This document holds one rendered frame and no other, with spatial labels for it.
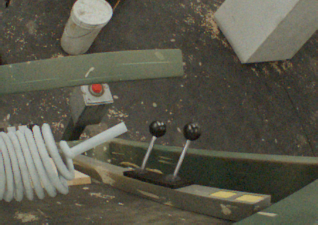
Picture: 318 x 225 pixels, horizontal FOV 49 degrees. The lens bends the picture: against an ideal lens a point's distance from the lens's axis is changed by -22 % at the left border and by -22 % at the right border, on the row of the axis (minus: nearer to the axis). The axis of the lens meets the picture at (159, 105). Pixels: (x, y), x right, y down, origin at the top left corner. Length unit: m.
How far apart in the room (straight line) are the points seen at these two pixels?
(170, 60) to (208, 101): 2.85
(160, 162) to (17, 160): 0.99
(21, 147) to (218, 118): 2.85
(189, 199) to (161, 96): 2.24
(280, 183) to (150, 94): 2.13
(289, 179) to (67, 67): 0.69
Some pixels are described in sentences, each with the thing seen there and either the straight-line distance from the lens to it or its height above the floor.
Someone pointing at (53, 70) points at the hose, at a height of 1.97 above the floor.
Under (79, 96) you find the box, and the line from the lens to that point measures 1.60.
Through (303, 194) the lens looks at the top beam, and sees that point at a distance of 0.45.
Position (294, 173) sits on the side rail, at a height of 1.63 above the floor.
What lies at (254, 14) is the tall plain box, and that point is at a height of 0.50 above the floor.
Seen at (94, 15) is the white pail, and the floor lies 0.36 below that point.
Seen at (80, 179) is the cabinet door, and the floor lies 1.24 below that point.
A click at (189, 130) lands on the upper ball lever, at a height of 1.56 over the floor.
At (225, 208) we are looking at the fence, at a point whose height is 1.65.
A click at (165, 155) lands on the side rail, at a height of 1.20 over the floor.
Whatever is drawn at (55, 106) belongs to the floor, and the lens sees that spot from 2.62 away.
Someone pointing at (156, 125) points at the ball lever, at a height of 1.46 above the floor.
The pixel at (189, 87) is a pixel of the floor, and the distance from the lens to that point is 3.13.
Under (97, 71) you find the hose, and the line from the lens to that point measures 0.27.
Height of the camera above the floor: 2.18
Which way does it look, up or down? 48 degrees down
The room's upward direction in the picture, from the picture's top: 40 degrees clockwise
